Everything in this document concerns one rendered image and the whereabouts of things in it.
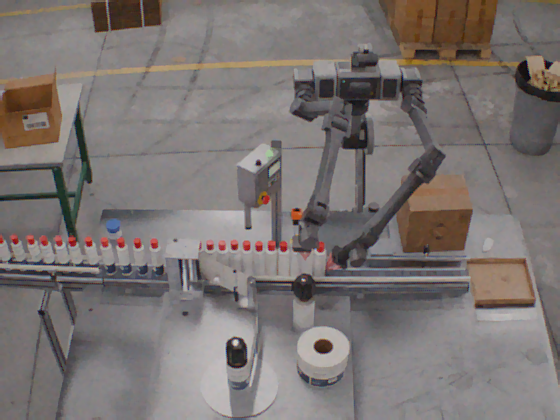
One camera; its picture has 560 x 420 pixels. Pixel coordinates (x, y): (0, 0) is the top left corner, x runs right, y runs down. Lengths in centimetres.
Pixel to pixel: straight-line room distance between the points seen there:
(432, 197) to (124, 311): 146
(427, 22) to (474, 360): 378
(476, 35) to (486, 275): 341
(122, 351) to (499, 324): 164
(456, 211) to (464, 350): 63
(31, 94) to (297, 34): 296
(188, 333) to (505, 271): 149
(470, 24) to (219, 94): 220
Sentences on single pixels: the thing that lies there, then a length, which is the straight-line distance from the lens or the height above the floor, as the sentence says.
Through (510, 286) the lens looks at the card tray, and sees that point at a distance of 361.
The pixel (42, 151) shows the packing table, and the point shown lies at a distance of 447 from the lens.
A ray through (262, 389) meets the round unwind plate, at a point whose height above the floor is 89.
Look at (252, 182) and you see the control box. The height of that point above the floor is 142.
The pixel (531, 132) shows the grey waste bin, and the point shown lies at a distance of 565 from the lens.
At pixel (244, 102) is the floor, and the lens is 596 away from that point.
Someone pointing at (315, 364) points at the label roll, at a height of 102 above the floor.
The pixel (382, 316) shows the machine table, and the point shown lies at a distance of 338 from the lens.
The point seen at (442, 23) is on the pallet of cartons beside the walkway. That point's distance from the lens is 653.
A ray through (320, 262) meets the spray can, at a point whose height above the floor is 100.
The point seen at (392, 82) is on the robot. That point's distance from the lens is 356.
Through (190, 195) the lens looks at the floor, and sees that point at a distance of 516.
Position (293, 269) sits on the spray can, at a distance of 339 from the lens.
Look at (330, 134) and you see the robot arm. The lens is 302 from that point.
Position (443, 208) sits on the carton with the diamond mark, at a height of 112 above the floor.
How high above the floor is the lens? 344
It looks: 43 degrees down
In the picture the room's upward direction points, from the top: straight up
